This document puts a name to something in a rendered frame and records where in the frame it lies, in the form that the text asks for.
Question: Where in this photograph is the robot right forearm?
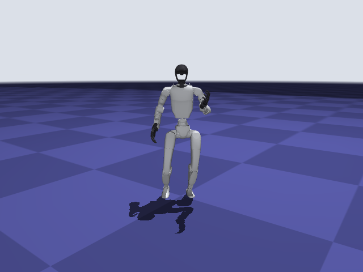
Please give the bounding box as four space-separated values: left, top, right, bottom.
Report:
154 106 162 129

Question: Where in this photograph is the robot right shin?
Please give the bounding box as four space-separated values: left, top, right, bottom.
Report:
162 171 170 189

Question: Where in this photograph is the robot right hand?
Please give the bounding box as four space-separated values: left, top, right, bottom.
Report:
151 123 158 143

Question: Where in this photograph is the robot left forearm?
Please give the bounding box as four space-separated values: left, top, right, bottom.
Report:
199 101 211 114

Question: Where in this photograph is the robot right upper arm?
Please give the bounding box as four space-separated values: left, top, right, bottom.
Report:
157 87 171 113

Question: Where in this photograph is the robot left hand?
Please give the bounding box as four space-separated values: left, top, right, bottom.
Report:
200 90 210 109

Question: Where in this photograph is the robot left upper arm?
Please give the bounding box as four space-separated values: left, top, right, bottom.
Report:
192 87 208 115

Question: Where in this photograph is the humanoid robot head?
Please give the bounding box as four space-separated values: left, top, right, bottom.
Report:
175 65 188 88

